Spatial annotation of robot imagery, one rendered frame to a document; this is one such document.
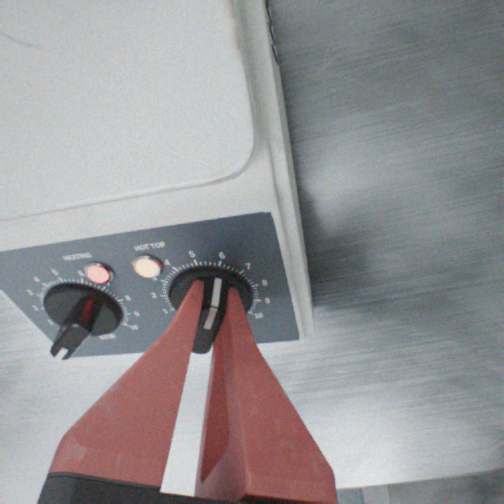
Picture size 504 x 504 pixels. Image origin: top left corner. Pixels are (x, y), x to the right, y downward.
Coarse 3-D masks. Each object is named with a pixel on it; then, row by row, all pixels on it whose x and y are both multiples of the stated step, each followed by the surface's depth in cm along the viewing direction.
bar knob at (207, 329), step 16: (192, 272) 14; (208, 272) 14; (224, 272) 14; (176, 288) 14; (208, 288) 13; (224, 288) 13; (240, 288) 14; (176, 304) 15; (208, 304) 13; (224, 304) 13; (208, 320) 13; (208, 336) 14; (192, 352) 15; (208, 352) 14
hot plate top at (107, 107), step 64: (0, 0) 9; (64, 0) 9; (128, 0) 9; (192, 0) 9; (0, 64) 10; (64, 64) 10; (128, 64) 9; (192, 64) 9; (0, 128) 10; (64, 128) 10; (128, 128) 10; (192, 128) 9; (256, 128) 9; (0, 192) 11; (64, 192) 10; (128, 192) 10
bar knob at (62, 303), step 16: (64, 288) 15; (80, 288) 15; (48, 304) 15; (64, 304) 15; (80, 304) 14; (96, 304) 15; (112, 304) 15; (64, 320) 16; (80, 320) 14; (96, 320) 14; (112, 320) 16; (64, 336) 14; (80, 336) 14; (64, 352) 15
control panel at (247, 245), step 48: (96, 240) 13; (144, 240) 13; (192, 240) 13; (240, 240) 13; (0, 288) 15; (48, 288) 15; (96, 288) 15; (144, 288) 15; (288, 288) 14; (48, 336) 17; (96, 336) 17; (144, 336) 17; (288, 336) 17
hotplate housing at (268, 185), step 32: (256, 0) 11; (256, 32) 11; (256, 64) 11; (256, 96) 11; (256, 160) 11; (288, 160) 13; (192, 192) 12; (224, 192) 12; (256, 192) 12; (288, 192) 12; (0, 224) 13; (32, 224) 13; (64, 224) 13; (96, 224) 13; (128, 224) 13; (160, 224) 12; (288, 224) 13; (288, 256) 13
